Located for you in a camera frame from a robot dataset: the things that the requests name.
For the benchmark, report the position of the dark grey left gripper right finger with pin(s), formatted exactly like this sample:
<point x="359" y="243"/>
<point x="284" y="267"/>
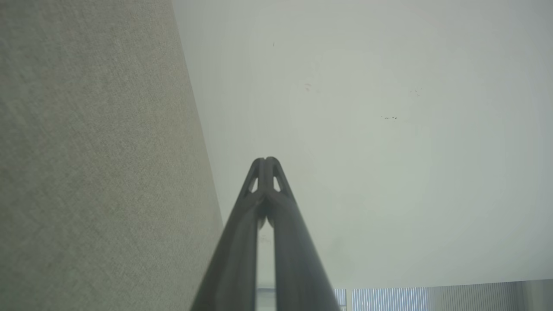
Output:
<point x="293" y="259"/>

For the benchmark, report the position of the white vertical window blinds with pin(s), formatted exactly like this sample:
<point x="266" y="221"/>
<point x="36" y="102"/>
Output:
<point x="389" y="299"/>

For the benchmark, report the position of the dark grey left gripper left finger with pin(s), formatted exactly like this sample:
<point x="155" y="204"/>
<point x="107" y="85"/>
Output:
<point x="235" y="250"/>

